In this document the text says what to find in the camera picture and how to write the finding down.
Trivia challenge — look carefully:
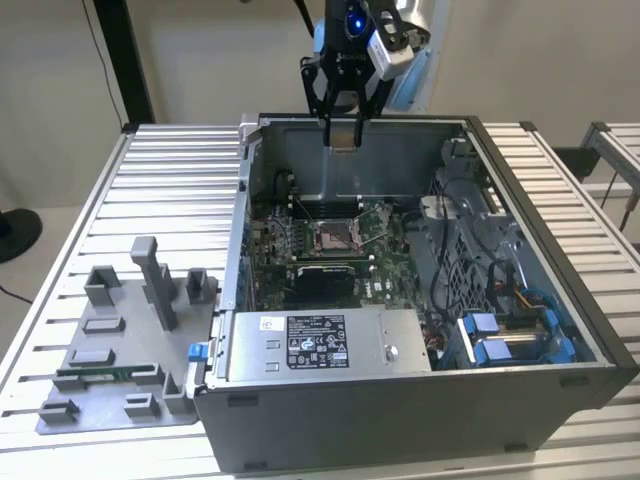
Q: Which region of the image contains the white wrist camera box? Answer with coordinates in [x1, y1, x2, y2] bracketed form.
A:
[366, 32, 417, 81]

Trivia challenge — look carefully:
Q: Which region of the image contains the blue disk wire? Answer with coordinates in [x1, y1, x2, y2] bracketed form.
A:
[519, 287, 576, 351]

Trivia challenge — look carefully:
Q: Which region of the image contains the aluminium side table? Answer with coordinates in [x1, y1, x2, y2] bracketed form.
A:
[582, 119, 640, 201]

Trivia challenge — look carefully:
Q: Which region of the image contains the black round stand base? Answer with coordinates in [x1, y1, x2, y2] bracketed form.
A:
[0, 208, 44, 264]

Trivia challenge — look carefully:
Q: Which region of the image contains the silver CPU with green rim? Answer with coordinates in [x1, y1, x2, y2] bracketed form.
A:
[332, 127, 357, 154]

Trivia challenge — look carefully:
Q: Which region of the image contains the black graphics card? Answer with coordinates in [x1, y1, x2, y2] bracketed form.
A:
[294, 264, 359, 301]

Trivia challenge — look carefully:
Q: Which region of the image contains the black internal cable bundle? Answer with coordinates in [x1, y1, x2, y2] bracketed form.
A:
[427, 189, 501, 321]

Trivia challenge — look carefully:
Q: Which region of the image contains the black RAM slot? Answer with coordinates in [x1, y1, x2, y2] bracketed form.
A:
[294, 205, 365, 217]
[289, 253, 376, 263]
[292, 197, 364, 207]

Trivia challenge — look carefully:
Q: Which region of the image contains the metal socket cover frame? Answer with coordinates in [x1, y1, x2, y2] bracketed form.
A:
[359, 207, 395, 246]

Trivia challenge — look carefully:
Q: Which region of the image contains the short black looped cable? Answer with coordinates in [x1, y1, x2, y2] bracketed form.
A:
[272, 169, 297, 202]

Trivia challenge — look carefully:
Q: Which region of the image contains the black open PC case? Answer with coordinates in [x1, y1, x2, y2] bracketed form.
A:
[192, 113, 636, 474]

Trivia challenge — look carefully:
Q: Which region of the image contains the grey plastic parts rack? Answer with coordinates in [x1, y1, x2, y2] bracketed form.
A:
[34, 234, 221, 436]

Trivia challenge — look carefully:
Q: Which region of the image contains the black wall cable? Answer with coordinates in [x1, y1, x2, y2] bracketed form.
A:
[82, 0, 124, 132]

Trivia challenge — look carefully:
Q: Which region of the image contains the grey metal drive cage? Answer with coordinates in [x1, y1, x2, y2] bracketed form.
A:
[407, 169, 526, 321]

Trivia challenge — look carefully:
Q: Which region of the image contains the black vertical stand post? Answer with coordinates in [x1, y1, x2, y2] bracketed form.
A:
[94, 0, 156, 126]

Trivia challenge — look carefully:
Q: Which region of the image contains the thin metal locking lever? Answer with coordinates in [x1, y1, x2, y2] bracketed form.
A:
[293, 195, 317, 224]

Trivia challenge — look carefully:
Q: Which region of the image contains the green RAM stick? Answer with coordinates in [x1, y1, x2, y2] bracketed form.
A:
[54, 364, 156, 384]

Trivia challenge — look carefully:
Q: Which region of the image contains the green motherboard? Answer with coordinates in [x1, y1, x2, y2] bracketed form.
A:
[244, 199, 426, 314]

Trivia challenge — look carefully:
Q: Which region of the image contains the hard disk in blue carrier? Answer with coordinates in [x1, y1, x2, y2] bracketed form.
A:
[469, 329, 576, 369]
[457, 309, 556, 336]

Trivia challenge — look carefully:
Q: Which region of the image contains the CPU socket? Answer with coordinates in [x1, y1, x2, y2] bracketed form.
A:
[312, 217, 364, 254]

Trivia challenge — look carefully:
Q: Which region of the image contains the silver power supply unit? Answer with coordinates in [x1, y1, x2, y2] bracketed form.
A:
[227, 308, 434, 384]

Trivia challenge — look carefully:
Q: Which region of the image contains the thin black floor cable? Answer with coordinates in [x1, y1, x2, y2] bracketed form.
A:
[0, 283, 34, 305]

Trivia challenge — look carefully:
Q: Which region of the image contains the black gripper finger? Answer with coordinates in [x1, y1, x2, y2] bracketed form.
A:
[352, 74, 396, 149]
[299, 55, 335, 146]

